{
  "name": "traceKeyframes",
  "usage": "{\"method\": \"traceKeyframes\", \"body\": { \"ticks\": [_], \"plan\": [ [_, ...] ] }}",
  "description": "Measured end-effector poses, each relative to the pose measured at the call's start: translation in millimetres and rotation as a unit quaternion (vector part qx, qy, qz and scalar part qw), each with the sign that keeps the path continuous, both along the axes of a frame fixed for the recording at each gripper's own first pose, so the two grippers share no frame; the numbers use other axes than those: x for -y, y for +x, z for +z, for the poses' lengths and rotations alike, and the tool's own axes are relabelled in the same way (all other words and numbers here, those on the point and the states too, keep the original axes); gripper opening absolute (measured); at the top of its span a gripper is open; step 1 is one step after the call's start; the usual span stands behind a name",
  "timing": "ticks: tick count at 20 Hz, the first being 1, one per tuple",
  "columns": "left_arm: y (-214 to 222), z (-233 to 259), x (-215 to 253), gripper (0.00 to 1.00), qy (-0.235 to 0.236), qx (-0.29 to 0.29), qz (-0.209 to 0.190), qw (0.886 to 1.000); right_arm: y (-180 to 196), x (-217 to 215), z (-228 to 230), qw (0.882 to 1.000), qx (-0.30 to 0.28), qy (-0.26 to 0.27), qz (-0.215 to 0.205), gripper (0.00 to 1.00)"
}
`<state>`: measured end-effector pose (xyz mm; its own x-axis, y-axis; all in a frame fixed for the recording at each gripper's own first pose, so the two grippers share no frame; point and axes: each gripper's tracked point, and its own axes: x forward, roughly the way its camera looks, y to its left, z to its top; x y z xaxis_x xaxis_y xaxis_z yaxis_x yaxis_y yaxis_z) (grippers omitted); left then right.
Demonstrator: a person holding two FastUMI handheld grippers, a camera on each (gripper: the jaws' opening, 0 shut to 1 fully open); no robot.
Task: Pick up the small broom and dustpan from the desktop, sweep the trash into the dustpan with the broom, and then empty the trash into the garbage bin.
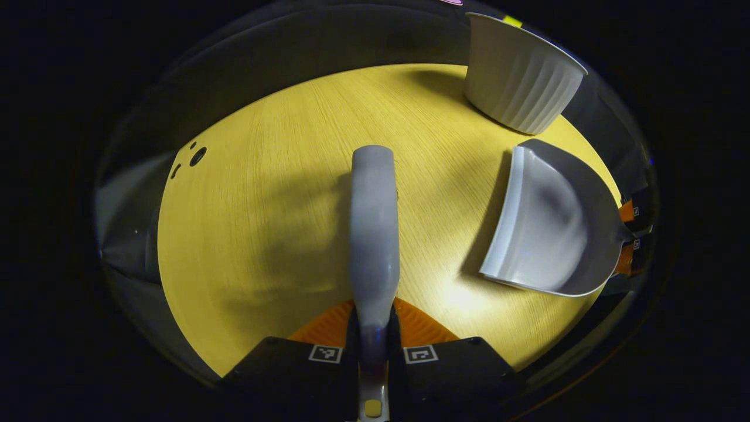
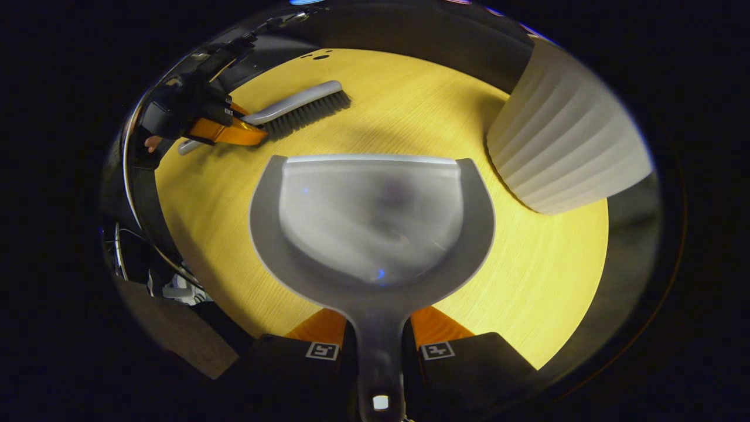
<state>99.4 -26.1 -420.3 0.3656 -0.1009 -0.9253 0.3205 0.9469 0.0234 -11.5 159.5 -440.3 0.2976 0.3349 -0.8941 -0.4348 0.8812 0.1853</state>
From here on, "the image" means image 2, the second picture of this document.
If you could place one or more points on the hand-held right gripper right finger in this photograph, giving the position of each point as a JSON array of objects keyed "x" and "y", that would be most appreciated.
[{"x": 469, "y": 372}]

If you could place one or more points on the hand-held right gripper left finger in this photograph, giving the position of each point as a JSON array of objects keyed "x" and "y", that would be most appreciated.
[{"x": 281, "y": 372}]

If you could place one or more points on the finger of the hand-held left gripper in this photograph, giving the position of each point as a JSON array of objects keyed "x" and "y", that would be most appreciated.
[{"x": 231, "y": 133}]

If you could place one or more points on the small grey broom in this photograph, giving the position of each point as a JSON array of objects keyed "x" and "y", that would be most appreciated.
[{"x": 293, "y": 105}]

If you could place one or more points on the grey plastic dustpan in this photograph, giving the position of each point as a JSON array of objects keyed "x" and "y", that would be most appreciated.
[{"x": 375, "y": 234}]

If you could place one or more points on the white ribbed garbage bin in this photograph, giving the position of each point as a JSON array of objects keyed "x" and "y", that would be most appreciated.
[{"x": 568, "y": 140}]

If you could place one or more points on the yellow wooden desktop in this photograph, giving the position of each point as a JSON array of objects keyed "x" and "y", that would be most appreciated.
[{"x": 527, "y": 264}]

